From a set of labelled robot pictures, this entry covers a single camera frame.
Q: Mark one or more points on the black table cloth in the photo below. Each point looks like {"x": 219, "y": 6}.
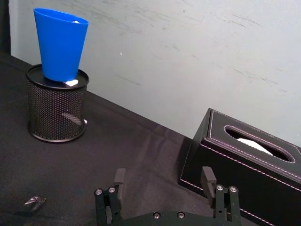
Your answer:
{"x": 82, "y": 164}

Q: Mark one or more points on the white tissue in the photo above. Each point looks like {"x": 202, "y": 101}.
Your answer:
{"x": 255, "y": 146}

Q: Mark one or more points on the black mesh pen holder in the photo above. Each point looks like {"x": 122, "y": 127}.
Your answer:
{"x": 56, "y": 106}

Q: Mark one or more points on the small crumpled dark wrapper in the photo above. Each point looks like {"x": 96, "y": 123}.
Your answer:
{"x": 34, "y": 202}

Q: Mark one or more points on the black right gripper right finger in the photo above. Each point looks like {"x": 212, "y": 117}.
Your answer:
{"x": 219, "y": 200}

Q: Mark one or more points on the blue plastic cup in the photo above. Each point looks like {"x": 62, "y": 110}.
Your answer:
{"x": 60, "y": 44}

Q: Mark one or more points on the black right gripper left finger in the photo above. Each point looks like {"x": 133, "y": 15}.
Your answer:
{"x": 117, "y": 193}

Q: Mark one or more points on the black leather tissue box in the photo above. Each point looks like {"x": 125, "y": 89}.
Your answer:
{"x": 244, "y": 169}

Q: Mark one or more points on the small white paper piece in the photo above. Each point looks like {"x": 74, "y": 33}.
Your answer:
{"x": 71, "y": 82}

